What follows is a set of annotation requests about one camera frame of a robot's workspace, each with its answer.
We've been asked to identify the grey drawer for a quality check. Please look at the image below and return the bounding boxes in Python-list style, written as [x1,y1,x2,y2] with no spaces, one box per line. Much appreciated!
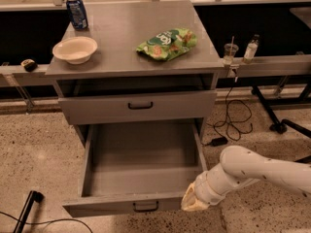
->
[58,90,217,124]
[63,119,207,217]

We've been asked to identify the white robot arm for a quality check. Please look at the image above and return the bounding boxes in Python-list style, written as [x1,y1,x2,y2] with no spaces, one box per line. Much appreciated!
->
[181,146,311,212]

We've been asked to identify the grey drawer cabinet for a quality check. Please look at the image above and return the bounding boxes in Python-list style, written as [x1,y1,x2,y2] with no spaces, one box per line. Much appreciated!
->
[46,0,224,145]

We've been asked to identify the black office chair base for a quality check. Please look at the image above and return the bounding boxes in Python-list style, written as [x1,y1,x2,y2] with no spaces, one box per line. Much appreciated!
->
[252,85,311,138]

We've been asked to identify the green chip bag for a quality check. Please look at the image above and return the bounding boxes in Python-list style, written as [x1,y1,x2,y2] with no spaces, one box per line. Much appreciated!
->
[136,28,197,61]

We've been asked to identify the clear plastic cup with straw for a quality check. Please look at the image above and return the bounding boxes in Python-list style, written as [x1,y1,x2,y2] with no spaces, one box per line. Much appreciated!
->
[223,38,239,66]

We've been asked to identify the small clear bottle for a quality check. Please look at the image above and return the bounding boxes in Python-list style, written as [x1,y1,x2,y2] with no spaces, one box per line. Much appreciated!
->
[243,34,259,63]

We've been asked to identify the white bowl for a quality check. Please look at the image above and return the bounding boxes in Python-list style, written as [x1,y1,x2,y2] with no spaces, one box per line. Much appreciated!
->
[52,36,98,65]

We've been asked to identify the black yellow tape measure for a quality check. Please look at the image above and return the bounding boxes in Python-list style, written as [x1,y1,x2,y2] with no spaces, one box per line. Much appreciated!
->
[20,59,38,72]

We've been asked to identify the blue soda can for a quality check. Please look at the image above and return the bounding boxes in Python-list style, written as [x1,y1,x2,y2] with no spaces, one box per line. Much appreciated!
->
[66,0,88,30]

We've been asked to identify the black power adapter cable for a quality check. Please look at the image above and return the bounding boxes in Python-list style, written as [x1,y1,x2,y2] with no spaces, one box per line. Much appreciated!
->
[201,69,254,148]

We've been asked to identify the black stand with cable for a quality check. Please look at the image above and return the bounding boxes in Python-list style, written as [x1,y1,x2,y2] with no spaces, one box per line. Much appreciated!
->
[0,190,93,233]

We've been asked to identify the grey window ledge rail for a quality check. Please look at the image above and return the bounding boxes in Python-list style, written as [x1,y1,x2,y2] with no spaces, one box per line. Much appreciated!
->
[0,54,311,88]

